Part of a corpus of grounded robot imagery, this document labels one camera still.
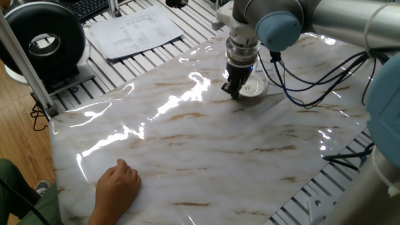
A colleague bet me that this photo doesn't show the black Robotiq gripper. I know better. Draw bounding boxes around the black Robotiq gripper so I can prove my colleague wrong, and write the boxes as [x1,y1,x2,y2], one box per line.
[221,61,254,101]

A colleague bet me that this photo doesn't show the small white bowl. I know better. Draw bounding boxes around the small white bowl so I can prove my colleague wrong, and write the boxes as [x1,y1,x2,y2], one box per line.
[239,74,266,98]

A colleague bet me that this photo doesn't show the bare person forearm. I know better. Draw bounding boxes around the bare person forearm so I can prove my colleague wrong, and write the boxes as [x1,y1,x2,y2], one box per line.
[87,207,125,225]

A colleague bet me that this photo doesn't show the metal mounting plate with holes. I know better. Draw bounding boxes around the metal mounting plate with holes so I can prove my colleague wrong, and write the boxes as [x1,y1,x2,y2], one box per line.
[307,196,339,225]

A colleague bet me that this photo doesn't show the bare person hand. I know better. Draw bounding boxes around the bare person hand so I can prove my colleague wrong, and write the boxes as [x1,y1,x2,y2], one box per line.
[94,158,142,216]

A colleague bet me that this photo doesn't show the glossy marble pattern mat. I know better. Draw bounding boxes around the glossy marble pattern mat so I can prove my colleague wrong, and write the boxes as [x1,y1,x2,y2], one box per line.
[48,31,385,225]

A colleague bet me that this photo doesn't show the black round knob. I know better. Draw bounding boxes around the black round knob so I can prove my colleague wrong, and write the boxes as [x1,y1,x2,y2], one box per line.
[165,0,189,9]

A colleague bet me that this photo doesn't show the printed white paper sheets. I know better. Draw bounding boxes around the printed white paper sheets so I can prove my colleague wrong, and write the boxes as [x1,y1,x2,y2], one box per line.
[89,4,185,60]

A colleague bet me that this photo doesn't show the black computer keyboard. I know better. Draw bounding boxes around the black computer keyboard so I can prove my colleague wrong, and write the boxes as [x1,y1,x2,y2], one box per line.
[59,0,126,23]

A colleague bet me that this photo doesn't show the slanted aluminium profile beam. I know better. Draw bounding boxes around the slanted aluminium profile beam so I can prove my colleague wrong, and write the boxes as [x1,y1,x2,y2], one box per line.
[0,11,59,119]

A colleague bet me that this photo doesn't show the grey sneaker shoe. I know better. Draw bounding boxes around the grey sneaker shoe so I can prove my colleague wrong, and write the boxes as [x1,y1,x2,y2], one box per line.
[34,179,53,197]

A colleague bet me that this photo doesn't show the green trouser leg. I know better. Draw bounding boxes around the green trouser leg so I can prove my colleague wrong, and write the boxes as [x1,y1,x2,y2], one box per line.
[0,158,65,225]

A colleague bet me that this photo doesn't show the silver wrist flange white mount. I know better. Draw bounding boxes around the silver wrist flange white mount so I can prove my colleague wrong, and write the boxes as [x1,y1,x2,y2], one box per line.
[224,23,261,68]

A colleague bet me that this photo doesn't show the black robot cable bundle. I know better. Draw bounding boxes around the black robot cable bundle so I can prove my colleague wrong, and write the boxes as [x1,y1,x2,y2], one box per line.
[257,49,391,109]

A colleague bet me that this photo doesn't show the black cables by arm base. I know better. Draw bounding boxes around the black cables by arm base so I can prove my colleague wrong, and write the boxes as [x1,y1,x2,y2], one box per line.
[322,142,376,172]

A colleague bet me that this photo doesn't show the upright metal post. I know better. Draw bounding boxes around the upright metal post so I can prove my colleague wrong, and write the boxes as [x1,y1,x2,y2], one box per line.
[107,0,123,18]

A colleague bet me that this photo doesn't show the black ring device white base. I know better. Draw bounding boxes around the black ring device white base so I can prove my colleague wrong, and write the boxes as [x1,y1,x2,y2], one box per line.
[0,1,96,96]

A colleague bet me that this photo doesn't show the black floor cable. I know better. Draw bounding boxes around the black floor cable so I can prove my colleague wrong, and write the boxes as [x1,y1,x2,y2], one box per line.
[29,102,49,132]

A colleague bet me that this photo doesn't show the thin black curved cable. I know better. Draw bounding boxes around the thin black curved cable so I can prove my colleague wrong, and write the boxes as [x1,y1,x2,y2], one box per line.
[0,177,51,225]

